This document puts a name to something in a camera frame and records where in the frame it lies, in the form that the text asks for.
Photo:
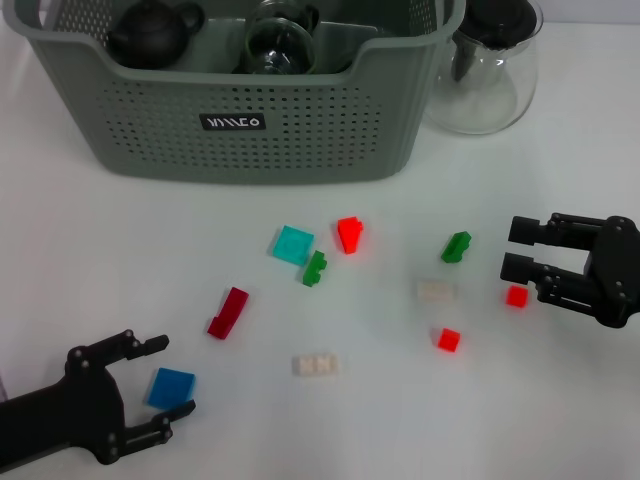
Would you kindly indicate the small red toy cube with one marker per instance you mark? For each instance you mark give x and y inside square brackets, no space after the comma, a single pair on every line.
[449,340]
[517,296]

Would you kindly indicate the dark red long block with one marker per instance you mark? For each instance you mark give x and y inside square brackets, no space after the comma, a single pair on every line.
[230,310]

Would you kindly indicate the black ceramic teapot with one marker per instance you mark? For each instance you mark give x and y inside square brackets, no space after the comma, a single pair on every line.
[150,35]

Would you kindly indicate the green toy brick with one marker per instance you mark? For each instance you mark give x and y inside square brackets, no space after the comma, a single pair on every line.
[456,248]
[313,270]

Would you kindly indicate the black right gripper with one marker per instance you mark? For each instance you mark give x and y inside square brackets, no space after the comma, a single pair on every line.
[615,270]

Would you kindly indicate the blue square toy plate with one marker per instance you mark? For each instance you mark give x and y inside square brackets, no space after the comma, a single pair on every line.
[171,387]

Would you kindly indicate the glass teapot black lid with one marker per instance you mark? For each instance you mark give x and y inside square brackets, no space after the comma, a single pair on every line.
[495,20]

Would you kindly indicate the grey perforated storage basket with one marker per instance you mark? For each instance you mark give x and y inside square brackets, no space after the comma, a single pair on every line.
[300,150]

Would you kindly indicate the teal square toy block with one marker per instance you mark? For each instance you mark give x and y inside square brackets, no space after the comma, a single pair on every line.
[292,245]

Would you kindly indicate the white toy brick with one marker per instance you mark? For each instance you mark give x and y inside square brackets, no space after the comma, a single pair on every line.
[315,365]
[435,291]

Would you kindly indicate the glass teacup black base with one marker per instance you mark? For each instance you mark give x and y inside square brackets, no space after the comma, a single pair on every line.
[311,19]
[280,50]

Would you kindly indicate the red wedge toy block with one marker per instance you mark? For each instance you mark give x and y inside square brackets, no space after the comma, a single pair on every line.
[349,235]

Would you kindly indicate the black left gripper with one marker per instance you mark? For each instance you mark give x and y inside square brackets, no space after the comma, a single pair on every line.
[75,420]

